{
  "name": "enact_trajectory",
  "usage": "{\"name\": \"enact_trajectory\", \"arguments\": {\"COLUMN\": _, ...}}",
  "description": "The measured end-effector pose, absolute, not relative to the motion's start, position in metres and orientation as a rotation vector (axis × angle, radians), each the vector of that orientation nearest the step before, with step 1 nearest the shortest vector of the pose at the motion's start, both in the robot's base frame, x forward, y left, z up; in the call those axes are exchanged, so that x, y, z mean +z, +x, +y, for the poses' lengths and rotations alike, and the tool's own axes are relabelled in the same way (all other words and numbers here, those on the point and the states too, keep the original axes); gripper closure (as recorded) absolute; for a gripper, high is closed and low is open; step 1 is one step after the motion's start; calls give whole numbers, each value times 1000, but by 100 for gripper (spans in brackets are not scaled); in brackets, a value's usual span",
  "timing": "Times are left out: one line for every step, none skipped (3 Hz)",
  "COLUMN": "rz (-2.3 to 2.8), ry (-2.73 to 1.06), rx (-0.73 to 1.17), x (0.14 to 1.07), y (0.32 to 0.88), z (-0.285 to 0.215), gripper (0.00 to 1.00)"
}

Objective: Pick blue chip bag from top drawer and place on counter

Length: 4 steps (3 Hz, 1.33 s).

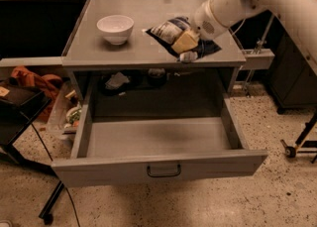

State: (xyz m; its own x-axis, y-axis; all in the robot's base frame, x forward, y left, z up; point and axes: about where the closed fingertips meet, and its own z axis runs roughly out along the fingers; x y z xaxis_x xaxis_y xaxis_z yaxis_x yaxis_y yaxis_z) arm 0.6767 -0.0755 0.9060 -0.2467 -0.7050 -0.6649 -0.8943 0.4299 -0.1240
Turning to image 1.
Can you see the black drawer handle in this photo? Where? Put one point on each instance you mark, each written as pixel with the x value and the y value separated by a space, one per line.
pixel 164 170

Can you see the black wheeled tripod base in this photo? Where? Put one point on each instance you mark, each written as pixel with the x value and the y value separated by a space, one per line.
pixel 302 145

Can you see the orange cloth on floor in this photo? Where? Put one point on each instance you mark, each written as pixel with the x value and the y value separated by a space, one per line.
pixel 49 84

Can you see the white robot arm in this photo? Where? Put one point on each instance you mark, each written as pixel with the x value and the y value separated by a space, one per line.
pixel 298 18

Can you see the white ceramic bowl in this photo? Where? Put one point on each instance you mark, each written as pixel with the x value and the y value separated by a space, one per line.
pixel 116 29

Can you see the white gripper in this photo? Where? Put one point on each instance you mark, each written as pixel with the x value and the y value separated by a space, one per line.
pixel 202 23

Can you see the grey open drawer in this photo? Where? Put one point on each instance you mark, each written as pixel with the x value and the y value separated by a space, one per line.
pixel 189 122

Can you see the blue chip bag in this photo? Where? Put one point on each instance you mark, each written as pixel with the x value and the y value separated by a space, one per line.
pixel 169 31

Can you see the clear plastic bin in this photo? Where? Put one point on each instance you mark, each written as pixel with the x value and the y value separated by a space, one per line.
pixel 59 124

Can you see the grey cabinet counter unit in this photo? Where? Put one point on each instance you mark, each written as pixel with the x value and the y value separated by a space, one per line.
pixel 89 51

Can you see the crumpled grey item in cabinet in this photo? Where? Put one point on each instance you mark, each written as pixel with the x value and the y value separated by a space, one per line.
pixel 116 81

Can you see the metal diagonal rod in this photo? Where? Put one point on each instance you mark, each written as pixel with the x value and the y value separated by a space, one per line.
pixel 261 41

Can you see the black rolling stand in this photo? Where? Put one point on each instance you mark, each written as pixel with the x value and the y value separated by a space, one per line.
pixel 19 107

